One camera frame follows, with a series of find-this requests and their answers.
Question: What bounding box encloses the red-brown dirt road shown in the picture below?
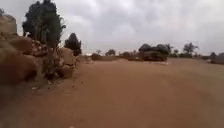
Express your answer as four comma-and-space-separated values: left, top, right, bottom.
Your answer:
0, 58, 224, 128

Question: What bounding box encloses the small dark tree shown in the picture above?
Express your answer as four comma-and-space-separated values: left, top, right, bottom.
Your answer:
63, 32, 83, 57

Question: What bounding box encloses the row of distant trees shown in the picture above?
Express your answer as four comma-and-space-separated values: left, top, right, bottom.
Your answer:
90, 41, 224, 62

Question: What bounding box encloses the tall dark tree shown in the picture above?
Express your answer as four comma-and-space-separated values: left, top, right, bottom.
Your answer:
21, 0, 67, 79

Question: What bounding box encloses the pile of large boulders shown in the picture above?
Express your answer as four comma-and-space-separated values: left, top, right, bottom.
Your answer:
0, 14, 78, 85

